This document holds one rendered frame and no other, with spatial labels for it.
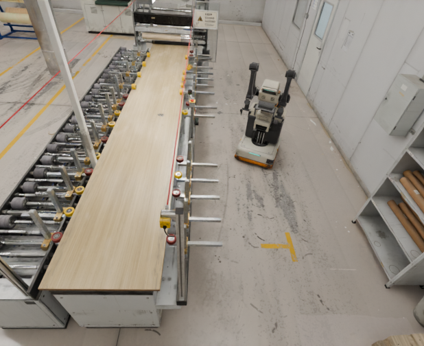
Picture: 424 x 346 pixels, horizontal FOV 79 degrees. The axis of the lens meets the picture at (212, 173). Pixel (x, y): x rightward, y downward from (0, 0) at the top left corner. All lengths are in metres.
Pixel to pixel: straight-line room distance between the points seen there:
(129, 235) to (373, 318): 2.52
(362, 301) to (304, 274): 0.60
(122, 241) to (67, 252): 0.39
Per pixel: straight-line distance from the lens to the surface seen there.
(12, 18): 10.28
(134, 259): 2.08
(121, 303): 2.24
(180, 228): 1.36
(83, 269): 2.14
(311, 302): 3.12
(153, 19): 6.13
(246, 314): 2.88
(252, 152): 4.05
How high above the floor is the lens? 2.69
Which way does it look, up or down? 43 degrees down
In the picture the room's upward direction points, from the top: 5 degrees clockwise
